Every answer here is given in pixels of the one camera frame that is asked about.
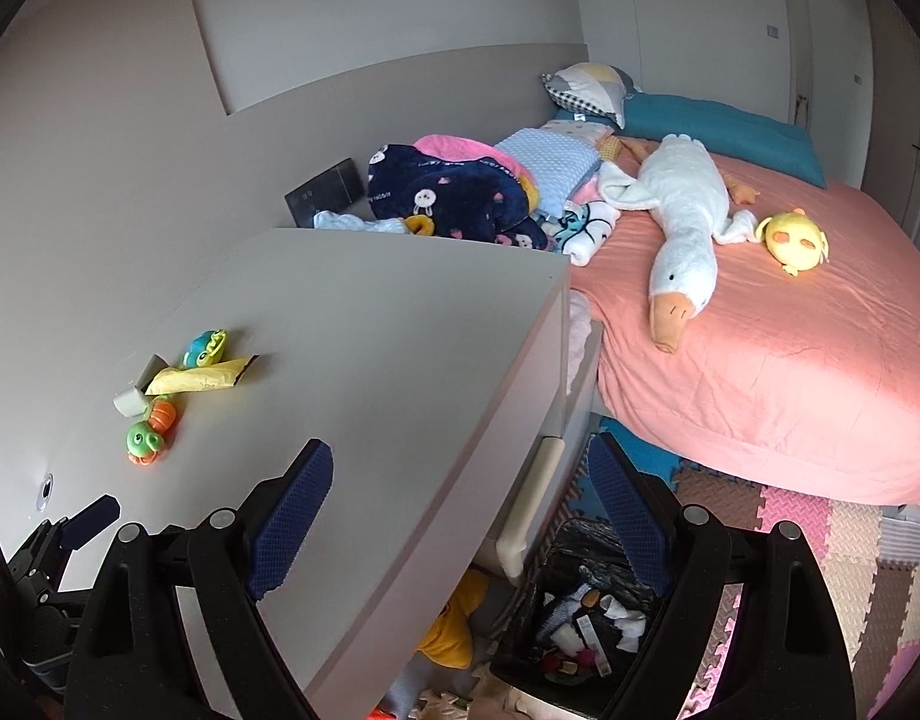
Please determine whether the pink folded garment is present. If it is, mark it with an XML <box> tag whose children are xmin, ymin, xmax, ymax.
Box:
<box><xmin>412</xmin><ymin>133</ymin><xmax>536</xmax><ymax>188</ymax></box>

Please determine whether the pink bed sheet mattress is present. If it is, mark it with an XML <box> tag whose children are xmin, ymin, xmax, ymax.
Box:
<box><xmin>570</xmin><ymin>158</ymin><xmax>920</xmax><ymax>507</ymax></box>

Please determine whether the teal and yellow toy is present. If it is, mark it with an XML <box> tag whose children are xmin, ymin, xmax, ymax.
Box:
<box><xmin>183</xmin><ymin>330</ymin><xmax>227</xmax><ymax>369</ymax></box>

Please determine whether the light blue knit blanket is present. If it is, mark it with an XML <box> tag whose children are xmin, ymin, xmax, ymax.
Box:
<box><xmin>496</xmin><ymin>128</ymin><xmax>601</xmax><ymax>218</ymax></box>

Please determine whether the green frog toy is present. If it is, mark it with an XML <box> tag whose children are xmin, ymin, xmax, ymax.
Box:
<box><xmin>124</xmin><ymin>397</ymin><xmax>178</xmax><ymax>466</ymax></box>

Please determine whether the navy cartoon blanket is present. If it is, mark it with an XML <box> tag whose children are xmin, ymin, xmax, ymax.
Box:
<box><xmin>367</xmin><ymin>145</ymin><xmax>549</xmax><ymax>250</ymax></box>

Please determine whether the grey wardrobe door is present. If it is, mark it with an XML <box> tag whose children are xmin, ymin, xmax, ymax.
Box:
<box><xmin>787</xmin><ymin>0</ymin><xmax>873</xmax><ymax>188</ymax></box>

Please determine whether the black trash bin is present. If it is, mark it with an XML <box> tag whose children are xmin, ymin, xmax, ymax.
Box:
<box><xmin>487</xmin><ymin>515</ymin><xmax>720</xmax><ymax>720</ymax></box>

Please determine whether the white cloth near panel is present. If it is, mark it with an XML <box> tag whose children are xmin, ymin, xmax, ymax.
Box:
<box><xmin>311</xmin><ymin>210</ymin><xmax>409</xmax><ymax>234</ymax></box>

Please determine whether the white goose plush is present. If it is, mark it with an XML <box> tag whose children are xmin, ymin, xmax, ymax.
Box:
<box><xmin>598</xmin><ymin>133</ymin><xmax>759</xmax><ymax>355</ymax></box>

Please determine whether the small white carton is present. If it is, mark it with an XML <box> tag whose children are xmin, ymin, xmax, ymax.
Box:
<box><xmin>113</xmin><ymin>355</ymin><xmax>167</xmax><ymax>418</ymax></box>

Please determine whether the yellow chick plush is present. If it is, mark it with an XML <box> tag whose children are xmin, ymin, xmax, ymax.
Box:
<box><xmin>754</xmin><ymin>208</ymin><xmax>829</xmax><ymax>277</ymax></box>

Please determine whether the cream foam corner guard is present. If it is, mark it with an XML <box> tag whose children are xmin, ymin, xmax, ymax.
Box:
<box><xmin>496</xmin><ymin>437</ymin><xmax>565</xmax><ymax>585</ymax></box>

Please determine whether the teal long pillow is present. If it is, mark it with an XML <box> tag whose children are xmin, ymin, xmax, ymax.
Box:
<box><xmin>582</xmin><ymin>93</ymin><xmax>828</xmax><ymax>188</ymax></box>

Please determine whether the desk cable grommet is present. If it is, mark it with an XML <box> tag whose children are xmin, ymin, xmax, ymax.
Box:
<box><xmin>37</xmin><ymin>473</ymin><xmax>55</xmax><ymax>512</ymax></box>

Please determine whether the black wall switch panel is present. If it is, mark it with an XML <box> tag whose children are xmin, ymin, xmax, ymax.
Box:
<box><xmin>284</xmin><ymin>158</ymin><xmax>365</xmax><ymax>227</ymax></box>

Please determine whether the patterned square pillow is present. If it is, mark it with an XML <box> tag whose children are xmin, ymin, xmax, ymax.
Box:
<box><xmin>540</xmin><ymin>62</ymin><xmax>640</xmax><ymax>128</ymax></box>

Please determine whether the yellow banana snack packet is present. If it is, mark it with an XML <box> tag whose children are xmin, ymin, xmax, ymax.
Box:
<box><xmin>144</xmin><ymin>355</ymin><xmax>258</xmax><ymax>397</ymax></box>

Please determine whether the yellow plush under desk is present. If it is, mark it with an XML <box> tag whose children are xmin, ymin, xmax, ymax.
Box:
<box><xmin>416</xmin><ymin>569</ymin><xmax>489</xmax><ymax>670</ymax></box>

